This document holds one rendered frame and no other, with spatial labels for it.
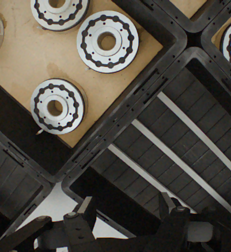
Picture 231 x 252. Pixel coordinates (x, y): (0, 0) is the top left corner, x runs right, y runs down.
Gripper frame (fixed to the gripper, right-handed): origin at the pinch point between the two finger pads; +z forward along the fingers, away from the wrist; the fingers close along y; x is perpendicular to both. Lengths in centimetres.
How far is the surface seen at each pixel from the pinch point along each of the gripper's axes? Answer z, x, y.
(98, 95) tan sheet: 21.0, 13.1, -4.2
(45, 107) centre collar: 18.2, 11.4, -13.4
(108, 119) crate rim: 12.1, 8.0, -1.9
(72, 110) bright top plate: 18.8, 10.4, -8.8
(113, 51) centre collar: 15.1, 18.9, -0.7
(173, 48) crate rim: 8.9, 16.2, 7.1
